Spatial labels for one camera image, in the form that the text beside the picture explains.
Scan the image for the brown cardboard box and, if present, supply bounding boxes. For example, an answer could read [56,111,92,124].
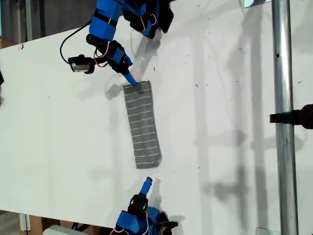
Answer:
[0,38,18,49]

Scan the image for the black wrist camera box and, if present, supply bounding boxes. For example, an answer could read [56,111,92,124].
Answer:
[158,220,179,231]
[67,55,96,75]

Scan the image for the black clamp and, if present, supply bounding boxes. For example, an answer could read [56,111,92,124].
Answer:
[269,104,313,130]

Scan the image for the steel post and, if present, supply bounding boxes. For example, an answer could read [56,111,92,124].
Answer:
[271,0,299,235]

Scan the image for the grey white-striped towel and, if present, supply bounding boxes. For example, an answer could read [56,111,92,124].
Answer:
[122,80,163,169]

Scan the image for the white table leg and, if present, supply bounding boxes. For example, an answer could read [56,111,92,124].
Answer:
[19,212,31,231]

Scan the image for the black camera cable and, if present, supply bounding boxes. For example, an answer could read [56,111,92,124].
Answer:
[60,21,92,63]

